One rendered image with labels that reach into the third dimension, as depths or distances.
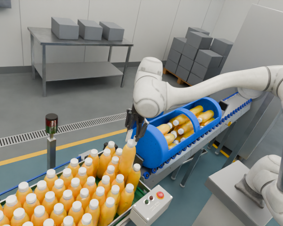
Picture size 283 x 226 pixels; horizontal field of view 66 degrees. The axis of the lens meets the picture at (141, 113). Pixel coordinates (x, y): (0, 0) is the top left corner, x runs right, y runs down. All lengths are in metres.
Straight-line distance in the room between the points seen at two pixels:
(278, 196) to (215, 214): 0.51
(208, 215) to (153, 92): 1.13
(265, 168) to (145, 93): 0.88
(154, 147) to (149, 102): 0.68
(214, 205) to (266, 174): 0.41
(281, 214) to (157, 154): 0.67
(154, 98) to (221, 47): 4.52
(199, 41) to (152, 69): 4.17
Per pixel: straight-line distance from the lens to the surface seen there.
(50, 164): 1.48
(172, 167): 1.67
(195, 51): 5.03
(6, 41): 4.32
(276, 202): 1.26
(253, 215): 1.42
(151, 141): 1.33
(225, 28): 7.09
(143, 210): 1.10
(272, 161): 1.38
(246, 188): 1.48
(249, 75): 0.97
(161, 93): 0.72
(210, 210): 1.63
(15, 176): 2.65
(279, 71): 1.00
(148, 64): 0.85
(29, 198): 1.09
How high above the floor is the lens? 2.00
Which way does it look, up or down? 32 degrees down
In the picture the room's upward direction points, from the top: 15 degrees clockwise
